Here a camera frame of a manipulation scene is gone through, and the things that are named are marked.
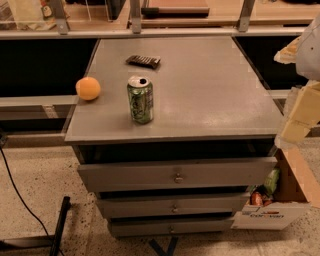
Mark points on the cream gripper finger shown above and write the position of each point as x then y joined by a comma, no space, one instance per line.
304,115

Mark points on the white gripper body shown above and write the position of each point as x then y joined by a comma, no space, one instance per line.
310,55

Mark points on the green soda can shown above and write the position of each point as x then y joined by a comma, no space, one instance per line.
140,95

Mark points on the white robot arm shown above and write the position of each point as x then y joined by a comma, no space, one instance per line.
307,65

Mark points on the cardboard box with snacks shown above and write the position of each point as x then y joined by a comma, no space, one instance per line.
275,206

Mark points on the top grey drawer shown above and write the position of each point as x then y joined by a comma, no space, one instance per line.
176,174

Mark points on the grey drawer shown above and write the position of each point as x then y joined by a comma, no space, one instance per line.
172,205
176,174
169,227

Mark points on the green snack bag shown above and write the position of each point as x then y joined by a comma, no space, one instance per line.
270,183

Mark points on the grey drawer cabinet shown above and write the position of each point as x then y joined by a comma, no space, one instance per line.
208,104

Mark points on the dark chocolate bar wrapper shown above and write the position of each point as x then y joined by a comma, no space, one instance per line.
143,61

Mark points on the middle grey drawer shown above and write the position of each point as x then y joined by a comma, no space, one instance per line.
172,205

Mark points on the orange ball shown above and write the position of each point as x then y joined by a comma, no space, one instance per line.
88,88

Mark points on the bottom grey drawer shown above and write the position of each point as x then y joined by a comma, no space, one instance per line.
169,227

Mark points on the wooden shelf with rail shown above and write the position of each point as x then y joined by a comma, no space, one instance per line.
152,18

